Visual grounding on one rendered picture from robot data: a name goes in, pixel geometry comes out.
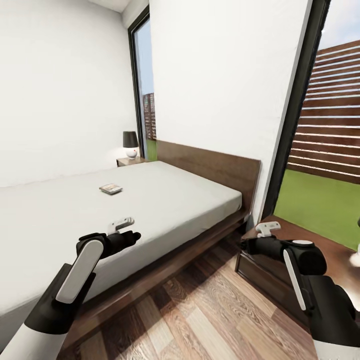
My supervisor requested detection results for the hardback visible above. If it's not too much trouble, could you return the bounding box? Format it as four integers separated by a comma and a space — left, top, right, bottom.
99, 183, 123, 195

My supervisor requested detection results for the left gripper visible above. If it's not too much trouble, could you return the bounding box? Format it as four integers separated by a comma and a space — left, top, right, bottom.
111, 230, 142, 255

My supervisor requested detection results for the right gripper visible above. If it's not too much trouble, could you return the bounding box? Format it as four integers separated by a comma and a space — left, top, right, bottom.
235, 234, 278, 259

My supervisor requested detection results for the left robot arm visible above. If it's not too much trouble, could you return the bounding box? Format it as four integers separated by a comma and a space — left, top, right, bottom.
0, 216, 142, 360

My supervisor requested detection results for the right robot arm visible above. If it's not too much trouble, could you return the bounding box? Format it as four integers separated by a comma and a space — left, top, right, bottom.
235, 221, 360, 360

